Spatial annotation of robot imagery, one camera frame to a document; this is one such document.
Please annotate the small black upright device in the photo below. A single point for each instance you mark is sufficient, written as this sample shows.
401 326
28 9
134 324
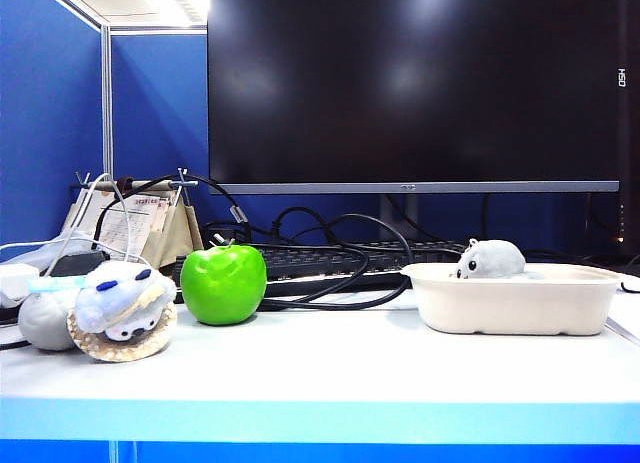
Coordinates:
178 270

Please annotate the black HSD monitor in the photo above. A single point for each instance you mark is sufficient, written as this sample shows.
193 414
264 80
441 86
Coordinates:
630 133

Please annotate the white oval tray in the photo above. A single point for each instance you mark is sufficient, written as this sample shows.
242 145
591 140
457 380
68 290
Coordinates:
515 308

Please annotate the green toy apple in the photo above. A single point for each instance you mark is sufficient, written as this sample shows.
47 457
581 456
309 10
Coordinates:
225 288

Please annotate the black keyboard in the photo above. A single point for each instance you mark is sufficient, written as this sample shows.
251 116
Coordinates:
310 264

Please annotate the white power adapter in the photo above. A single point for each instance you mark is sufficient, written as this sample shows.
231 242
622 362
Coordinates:
17 278

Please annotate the beige desk calendar stand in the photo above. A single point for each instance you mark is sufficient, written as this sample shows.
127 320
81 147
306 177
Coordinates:
165 233

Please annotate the grey brain-shaped stress ball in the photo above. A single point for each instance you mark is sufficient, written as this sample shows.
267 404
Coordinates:
42 318

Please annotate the plush penguin with straw hat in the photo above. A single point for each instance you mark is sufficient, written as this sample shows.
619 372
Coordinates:
115 303

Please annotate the black power adapter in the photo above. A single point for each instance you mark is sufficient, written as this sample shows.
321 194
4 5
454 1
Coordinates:
80 263

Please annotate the white computer mouse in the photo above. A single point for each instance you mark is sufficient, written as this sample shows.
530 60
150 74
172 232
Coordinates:
632 284

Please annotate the large black computer monitor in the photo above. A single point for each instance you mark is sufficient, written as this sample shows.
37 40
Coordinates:
400 83

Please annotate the aluminium partition frame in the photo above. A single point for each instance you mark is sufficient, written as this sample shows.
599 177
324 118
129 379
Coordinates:
106 108

